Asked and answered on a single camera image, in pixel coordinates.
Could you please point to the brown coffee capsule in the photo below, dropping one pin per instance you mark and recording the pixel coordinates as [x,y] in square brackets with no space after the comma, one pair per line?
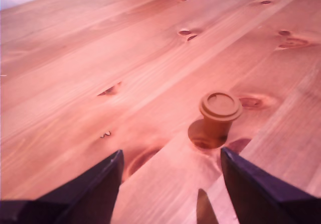
[220,106]

